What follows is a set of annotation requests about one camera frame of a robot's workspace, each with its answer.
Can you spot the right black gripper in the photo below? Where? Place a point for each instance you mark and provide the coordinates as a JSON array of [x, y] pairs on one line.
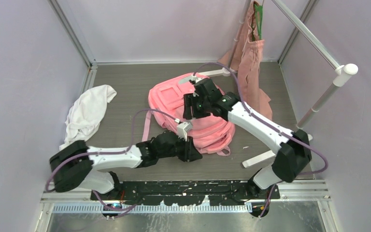
[[190, 100]]

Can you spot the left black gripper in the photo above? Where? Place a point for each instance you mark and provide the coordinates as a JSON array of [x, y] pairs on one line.
[[190, 152]]

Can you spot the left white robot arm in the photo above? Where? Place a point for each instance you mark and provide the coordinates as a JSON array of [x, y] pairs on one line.
[[89, 167]]

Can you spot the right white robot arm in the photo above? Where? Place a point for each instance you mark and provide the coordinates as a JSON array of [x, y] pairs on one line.
[[291, 148]]

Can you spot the pink hanging garment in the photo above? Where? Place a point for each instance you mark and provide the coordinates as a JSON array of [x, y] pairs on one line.
[[246, 62]]

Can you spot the white cloth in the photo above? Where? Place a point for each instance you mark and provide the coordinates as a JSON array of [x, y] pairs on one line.
[[86, 114]]

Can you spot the green clothes hanger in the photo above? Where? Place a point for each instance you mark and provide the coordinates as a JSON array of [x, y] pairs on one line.
[[258, 17]]

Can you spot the white clothes rack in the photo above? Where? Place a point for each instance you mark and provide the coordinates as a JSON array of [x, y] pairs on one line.
[[343, 72]]

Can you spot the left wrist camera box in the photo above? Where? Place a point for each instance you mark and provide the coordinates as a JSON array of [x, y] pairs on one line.
[[183, 128]]

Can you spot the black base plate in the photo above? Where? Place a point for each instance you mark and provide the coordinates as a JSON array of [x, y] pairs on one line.
[[185, 193]]

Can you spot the white perforated cable rail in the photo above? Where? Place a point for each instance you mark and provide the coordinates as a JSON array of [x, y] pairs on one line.
[[143, 209]]

